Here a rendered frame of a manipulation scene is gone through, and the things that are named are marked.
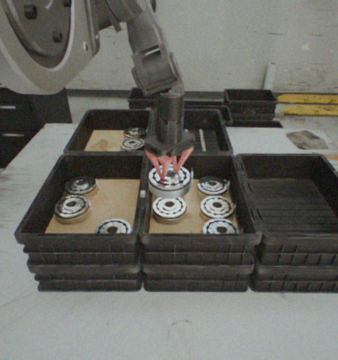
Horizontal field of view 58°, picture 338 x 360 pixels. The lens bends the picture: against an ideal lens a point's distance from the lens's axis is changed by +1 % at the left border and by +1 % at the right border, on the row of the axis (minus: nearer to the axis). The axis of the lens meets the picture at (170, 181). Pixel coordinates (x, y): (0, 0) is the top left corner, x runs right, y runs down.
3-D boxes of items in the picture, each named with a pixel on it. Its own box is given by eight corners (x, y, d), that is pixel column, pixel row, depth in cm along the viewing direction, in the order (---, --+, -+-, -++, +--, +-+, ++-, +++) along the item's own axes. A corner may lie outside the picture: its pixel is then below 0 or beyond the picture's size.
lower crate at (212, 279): (249, 295, 85) (256, 268, 78) (143, 295, 85) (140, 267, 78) (227, 204, 117) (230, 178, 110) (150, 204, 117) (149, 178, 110)
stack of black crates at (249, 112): (261, 136, 286) (270, 88, 260) (268, 152, 261) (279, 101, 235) (218, 135, 287) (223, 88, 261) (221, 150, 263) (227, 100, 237)
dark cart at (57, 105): (56, 183, 248) (25, 71, 196) (2, 181, 250) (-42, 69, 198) (78, 148, 297) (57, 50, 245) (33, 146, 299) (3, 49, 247)
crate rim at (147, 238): (262, 245, 73) (263, 238, 71) (138, 244, 73) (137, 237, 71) (233, 159, 105) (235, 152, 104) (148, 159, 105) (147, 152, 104)
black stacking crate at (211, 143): (230, 181, 111) (233, 154, 104) (150, 181, 111) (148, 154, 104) (216, 133, 143) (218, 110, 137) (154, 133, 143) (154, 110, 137)
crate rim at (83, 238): (138, 244, 73) (137, 237, 71) (13, 244, 73) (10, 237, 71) (148, 159, 105) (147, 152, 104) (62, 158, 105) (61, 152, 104)
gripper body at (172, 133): (143, 148, 67) (141, 117, 62) (175, 133, 73) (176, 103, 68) (163, 159, 63) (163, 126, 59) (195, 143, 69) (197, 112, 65)
